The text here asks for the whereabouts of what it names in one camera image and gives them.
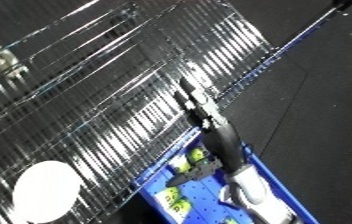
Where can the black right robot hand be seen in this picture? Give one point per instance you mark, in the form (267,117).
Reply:
(223,140)

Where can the pale right robot arm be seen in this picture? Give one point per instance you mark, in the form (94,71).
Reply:
(246,183)

